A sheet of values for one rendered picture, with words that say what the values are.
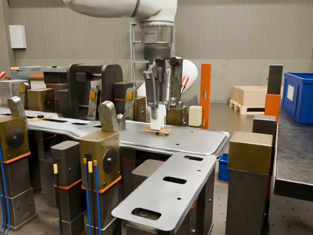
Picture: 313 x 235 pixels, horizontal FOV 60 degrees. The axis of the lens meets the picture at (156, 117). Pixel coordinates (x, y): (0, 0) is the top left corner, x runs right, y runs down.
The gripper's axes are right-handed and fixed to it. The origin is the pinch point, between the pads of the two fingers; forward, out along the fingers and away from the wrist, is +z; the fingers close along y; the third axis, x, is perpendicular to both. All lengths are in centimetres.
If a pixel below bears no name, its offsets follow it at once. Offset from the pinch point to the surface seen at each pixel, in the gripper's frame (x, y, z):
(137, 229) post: 15.0, 40.4, 6.7
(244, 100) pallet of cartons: -32, -515, 71
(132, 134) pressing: -6.1, 4.3, 5.0
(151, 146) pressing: 3.0, 10.5, 5.2
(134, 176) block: 5.2, 23.4, 7.6
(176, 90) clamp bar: 0.6, -14.6, -6.3
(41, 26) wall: -542, -477, -92
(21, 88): -70, -12, -3
